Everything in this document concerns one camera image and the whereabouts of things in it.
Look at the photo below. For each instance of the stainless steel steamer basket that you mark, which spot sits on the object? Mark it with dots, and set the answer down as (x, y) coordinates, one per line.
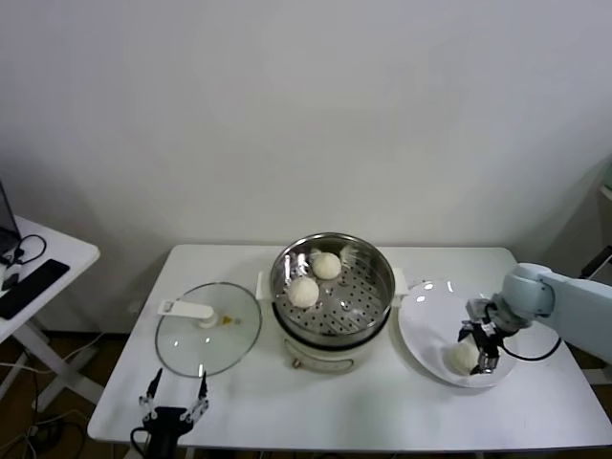
(363, 296)

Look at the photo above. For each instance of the cream electric pot base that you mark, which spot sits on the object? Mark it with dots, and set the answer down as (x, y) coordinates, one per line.
(330, 356)

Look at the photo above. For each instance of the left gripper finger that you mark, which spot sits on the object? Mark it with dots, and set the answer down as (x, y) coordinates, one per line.
(149, 404)
(201, 406)

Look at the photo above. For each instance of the dark laptop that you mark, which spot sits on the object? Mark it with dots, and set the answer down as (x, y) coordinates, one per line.
(6, 215)

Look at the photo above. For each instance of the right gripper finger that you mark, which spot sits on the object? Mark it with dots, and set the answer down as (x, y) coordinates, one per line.
(465, 332)
(490, 361)

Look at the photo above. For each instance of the black keyboard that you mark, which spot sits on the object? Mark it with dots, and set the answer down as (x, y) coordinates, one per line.
(33, 287)

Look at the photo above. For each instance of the white side table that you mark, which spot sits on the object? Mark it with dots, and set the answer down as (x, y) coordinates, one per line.
(52, 241)

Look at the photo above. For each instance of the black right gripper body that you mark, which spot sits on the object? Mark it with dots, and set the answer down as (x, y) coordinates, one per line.
(487, 334)

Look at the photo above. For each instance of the white round plate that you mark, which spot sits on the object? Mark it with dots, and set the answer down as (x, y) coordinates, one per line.
(425, 325)

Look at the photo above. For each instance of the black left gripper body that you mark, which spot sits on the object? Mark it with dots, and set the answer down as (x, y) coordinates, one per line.
(165, 425)

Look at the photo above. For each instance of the black background object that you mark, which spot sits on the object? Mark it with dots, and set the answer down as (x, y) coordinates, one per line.
(600, 263)

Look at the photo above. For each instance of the white steamed baozi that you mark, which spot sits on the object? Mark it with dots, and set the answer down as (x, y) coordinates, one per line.
(326, 265)
(459, 358)
(302, 291)

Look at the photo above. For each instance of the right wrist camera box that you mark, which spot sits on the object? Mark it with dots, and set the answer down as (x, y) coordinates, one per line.
(477, 308)

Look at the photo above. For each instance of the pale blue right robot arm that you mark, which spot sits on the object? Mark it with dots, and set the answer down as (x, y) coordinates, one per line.
(564, 296)

